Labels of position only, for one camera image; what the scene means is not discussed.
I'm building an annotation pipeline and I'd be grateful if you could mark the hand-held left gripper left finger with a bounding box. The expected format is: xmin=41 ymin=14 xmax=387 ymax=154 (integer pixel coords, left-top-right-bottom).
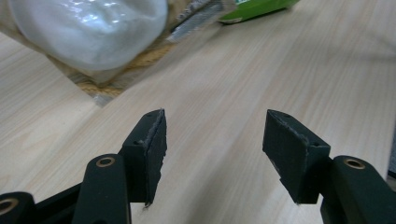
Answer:
xmin=120 ymin=108 xmax=168 ymax=207

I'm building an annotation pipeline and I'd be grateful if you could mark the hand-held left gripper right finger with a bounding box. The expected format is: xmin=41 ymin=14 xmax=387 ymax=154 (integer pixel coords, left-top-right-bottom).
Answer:
xmin=262 ymin=108 xmax=332 ymax=205

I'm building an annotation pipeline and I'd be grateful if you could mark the clear bag of white buns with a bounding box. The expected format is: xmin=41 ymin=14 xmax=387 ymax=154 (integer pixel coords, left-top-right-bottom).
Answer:
xmin=0 ymin=0 xmax=233 ymax=107

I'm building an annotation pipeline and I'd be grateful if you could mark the white green corn packet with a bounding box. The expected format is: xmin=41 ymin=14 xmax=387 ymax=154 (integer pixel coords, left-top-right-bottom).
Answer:
xmin=218 ymin=0 xmax=302 ymax=25

